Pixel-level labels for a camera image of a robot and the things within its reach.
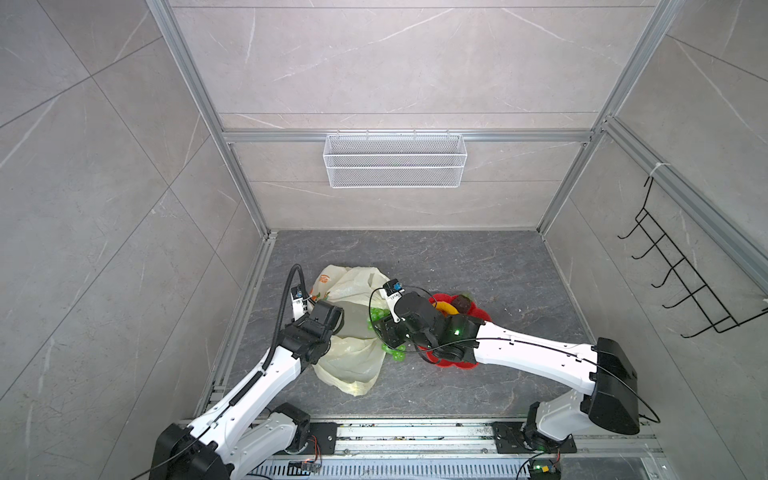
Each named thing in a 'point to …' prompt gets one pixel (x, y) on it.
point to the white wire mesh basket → (395, 161)
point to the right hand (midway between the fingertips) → (378, 320)
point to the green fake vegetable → (376, 314)
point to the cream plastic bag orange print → (356, 355)
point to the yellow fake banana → (444, 306)
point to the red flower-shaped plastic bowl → (462, 305)
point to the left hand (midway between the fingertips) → (305, 313)
